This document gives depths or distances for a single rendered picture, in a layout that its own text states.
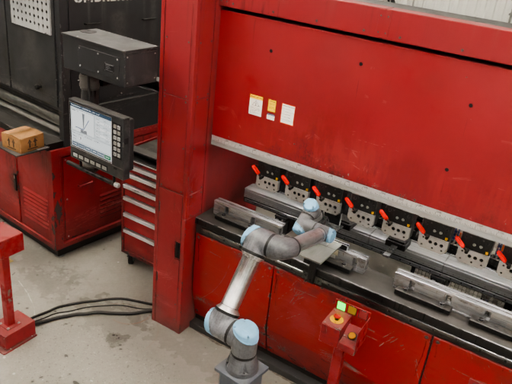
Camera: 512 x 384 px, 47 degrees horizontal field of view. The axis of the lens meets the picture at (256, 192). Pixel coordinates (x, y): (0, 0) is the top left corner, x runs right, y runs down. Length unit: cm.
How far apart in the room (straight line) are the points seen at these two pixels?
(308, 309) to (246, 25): 165
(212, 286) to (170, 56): 149
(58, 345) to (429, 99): 273
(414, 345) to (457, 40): 158
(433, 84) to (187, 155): 144
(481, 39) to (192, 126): 160
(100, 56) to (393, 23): 149
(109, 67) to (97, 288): 195
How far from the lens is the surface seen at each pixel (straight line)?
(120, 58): 313
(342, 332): 313
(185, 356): 397
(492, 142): 288
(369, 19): 294
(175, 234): 373
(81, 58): 336
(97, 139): 337
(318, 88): 312
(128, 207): 452
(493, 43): 278
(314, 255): 320
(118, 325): 421
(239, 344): 262
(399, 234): 316
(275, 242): 260
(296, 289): 348
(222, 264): 372
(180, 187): 356
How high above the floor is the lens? 264
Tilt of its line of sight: 25 degrees down
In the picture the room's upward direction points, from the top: 6 degrees clockwise
